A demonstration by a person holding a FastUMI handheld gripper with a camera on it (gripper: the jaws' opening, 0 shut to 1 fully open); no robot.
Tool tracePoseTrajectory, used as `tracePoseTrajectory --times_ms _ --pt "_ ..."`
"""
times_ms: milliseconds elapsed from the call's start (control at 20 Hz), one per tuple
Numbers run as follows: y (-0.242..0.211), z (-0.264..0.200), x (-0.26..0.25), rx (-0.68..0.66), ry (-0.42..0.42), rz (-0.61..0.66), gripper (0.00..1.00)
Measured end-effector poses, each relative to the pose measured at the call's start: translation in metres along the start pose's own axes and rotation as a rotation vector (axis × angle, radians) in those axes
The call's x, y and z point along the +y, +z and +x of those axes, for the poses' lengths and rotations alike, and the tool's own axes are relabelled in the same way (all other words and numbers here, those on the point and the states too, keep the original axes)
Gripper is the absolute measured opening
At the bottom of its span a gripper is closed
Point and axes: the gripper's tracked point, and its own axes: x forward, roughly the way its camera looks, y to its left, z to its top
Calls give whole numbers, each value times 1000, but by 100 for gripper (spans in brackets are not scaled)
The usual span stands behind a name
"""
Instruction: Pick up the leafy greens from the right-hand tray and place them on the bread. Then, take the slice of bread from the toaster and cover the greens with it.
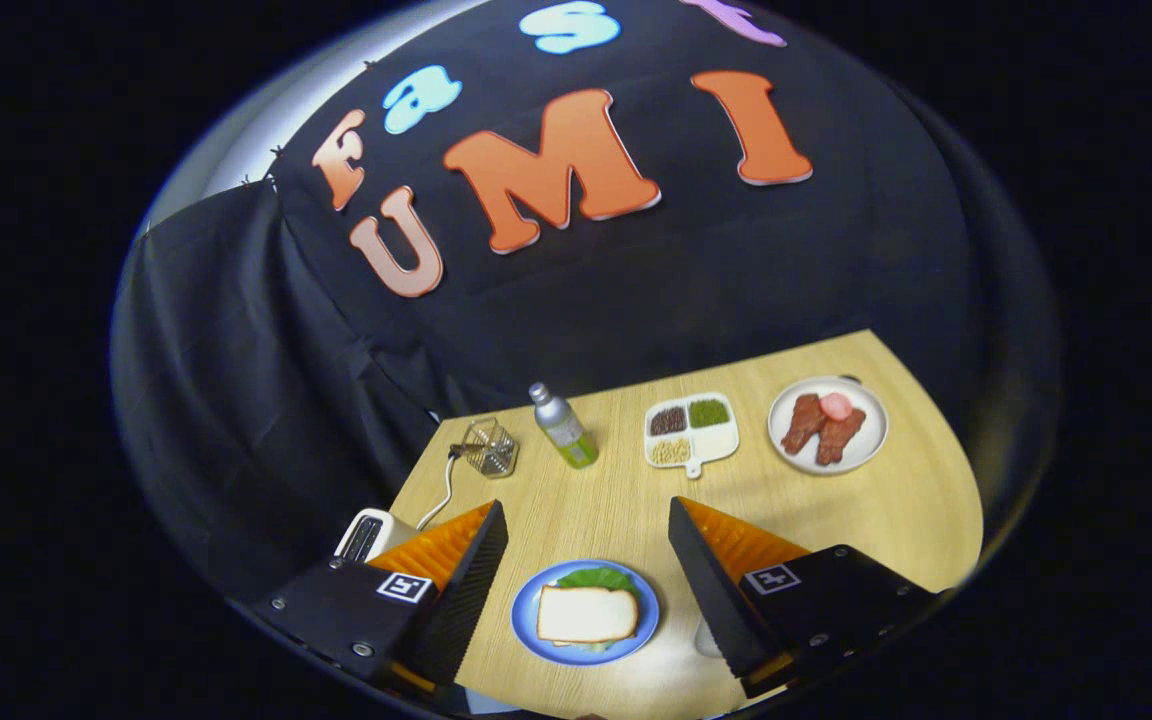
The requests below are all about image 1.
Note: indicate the white divided dish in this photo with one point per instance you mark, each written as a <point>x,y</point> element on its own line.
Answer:
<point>721,440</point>

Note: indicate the green label metal bottle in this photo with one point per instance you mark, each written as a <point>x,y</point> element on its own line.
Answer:
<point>566,435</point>

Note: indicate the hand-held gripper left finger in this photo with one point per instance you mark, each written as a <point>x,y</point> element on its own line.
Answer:
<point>466,590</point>

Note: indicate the green lettuce leaf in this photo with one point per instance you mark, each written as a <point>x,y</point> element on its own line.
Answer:
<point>596,577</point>

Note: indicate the pile of yellow soybeans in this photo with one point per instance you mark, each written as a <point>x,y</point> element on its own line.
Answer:
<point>671,451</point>

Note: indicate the small white plate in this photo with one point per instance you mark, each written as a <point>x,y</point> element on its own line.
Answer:
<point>706,640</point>

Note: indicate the pink sausage slice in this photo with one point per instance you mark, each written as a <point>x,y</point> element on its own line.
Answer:
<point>837,405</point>

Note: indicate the pile of green mung beans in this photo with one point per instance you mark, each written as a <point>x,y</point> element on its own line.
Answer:
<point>708,412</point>

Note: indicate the pile of dark red beans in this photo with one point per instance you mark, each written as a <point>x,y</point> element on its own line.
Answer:
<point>668,420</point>

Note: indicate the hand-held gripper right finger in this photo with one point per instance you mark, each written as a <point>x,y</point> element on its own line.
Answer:
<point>711,590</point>

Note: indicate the row of black cloth clips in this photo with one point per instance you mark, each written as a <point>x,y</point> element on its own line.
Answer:
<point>276,152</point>

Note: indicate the brown meat piece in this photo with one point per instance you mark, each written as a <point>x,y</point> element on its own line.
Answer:
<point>841,438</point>
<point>802,425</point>

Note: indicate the blue plate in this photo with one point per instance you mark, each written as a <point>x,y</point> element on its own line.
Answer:
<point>526,615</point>

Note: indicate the white oval plate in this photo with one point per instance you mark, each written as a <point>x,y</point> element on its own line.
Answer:
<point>871,440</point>

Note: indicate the white toaster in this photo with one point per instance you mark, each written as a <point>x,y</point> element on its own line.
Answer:
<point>386,525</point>

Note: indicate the toasted bread slice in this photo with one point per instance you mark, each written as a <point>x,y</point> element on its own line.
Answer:
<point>586,613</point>

